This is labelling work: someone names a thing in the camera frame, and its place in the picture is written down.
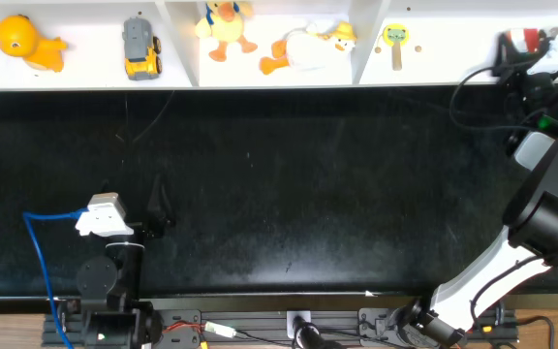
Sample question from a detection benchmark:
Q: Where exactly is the many-coloured puzzle cube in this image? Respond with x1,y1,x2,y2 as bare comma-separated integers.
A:
504,27,542,54

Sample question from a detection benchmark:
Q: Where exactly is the white plush duck with hat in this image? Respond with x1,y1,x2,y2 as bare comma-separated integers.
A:
259,20,358,77

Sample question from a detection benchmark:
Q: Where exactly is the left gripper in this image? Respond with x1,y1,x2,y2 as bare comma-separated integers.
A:
98,173,176,242

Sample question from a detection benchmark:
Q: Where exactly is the white shelf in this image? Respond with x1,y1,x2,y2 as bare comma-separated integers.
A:
0,0,558,92

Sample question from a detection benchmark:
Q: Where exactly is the yellow plush duck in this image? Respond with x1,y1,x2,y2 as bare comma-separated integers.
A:
194,0,260,63

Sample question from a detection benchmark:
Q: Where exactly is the yellow rubber duck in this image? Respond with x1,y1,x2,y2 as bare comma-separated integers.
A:
0,14,70,74

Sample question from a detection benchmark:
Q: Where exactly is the mounting rail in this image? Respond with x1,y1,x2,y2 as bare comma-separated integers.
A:
41,296,556,349

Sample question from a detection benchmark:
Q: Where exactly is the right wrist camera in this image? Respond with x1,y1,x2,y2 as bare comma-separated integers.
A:
525,26,558,77

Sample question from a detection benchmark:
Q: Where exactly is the blue cable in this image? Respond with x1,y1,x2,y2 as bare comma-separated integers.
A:
21,207,89,349

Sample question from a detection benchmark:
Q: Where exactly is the grey and yellow toy truck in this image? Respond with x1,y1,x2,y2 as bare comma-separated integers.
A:
121,16,164,82

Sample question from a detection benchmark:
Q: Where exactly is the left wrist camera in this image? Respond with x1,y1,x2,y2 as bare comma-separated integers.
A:
74,191,135,238

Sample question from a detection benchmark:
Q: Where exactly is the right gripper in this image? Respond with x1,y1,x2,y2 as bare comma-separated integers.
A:
493,31,557,99

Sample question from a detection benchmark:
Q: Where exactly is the yellow wooden rattle drum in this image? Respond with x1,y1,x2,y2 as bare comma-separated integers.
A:
374,23,423,73

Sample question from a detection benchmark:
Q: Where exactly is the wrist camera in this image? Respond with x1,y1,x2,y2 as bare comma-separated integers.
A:
525,26,558,77
74,191,135,238

